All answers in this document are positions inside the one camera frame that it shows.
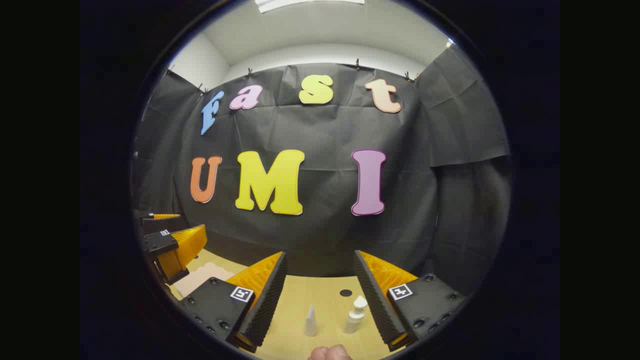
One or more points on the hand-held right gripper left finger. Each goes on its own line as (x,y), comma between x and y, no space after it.
(270,300)

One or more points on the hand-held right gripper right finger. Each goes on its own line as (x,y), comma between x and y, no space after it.
(375,305)

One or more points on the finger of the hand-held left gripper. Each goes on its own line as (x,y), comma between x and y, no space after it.
(165,217)
(159,244)

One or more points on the white pump bottle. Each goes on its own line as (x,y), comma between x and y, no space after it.
(354,320)

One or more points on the white cosmetic tube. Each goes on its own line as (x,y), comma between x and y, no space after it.
(311,325)

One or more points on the pink suitcase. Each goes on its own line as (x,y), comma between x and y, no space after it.
(200,280)

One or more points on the black backdrop cloth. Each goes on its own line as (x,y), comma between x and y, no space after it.
(320,235)

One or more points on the ceiling light panel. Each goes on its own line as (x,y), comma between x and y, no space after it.
(310,4)

